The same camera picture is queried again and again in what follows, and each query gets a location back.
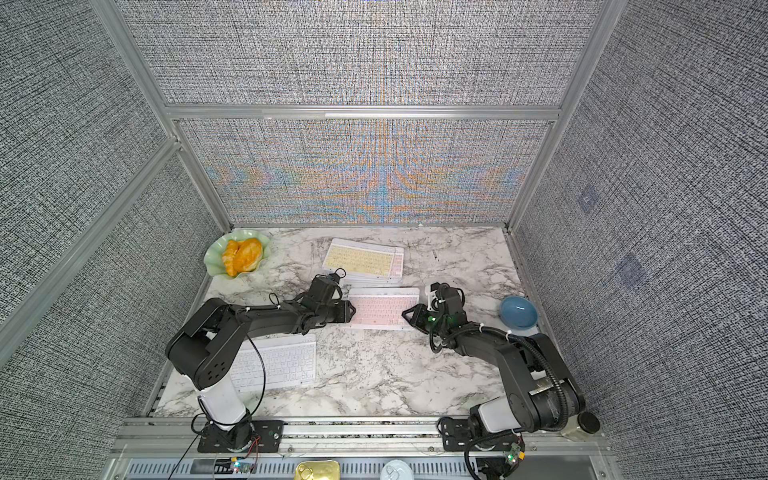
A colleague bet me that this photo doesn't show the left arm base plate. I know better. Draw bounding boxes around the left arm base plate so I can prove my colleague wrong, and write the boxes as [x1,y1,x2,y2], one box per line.
[197,420,285,455]

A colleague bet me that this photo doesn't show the gold tin can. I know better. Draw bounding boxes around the gold tin can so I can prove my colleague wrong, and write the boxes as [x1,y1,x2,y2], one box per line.
[294,460,341,480]

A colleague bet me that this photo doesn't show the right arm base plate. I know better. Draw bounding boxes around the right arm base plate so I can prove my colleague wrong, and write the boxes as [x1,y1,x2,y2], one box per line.
[436,416,524,452]

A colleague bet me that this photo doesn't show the pink keyboard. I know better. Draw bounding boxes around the pink keyboard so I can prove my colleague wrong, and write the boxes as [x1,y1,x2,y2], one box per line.
[322,244,404,285]
[347,287,420,331]

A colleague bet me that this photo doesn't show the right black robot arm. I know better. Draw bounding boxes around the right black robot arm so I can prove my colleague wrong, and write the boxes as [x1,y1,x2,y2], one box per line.
[401,283,586,435]

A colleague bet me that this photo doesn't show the yellow keyboard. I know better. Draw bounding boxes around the yellow keyboard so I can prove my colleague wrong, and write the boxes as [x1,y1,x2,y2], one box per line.
[322,238,404,281]

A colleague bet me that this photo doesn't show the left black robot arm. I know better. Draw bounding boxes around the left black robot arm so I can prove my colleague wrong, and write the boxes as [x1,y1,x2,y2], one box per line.
[166,298,356,393]

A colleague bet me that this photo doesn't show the white keyboard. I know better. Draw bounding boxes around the white keyboard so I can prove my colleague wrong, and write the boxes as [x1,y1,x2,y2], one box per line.
[229,334,317,393]

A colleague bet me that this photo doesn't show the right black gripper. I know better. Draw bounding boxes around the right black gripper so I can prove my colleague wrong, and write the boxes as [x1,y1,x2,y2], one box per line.
[399,303,448,337]

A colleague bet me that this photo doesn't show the orange croissant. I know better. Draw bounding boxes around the orange croissant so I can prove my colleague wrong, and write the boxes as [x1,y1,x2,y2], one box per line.
[221,238,264,277]

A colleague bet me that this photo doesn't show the glass jar black lid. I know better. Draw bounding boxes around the glass jar black lid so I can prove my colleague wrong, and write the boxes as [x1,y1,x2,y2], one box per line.
[559,411,601,442]

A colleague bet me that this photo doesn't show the green leaf-shaped plate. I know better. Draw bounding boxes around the green leaf-shaped plate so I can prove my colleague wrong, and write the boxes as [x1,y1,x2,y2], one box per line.
[203,229,273,277]

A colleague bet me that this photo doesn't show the white round container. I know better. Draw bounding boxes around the white round container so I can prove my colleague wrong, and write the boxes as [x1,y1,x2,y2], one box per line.
[379,459,415,480]

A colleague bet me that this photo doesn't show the aluminium mounting rail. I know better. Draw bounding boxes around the aluminium mounting rail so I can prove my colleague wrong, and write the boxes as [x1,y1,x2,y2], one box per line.
[110,416,613,460]

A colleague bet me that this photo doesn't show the blue bowl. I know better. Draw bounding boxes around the blue bowl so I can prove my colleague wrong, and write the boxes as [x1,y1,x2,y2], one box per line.
[499,296,538,330]

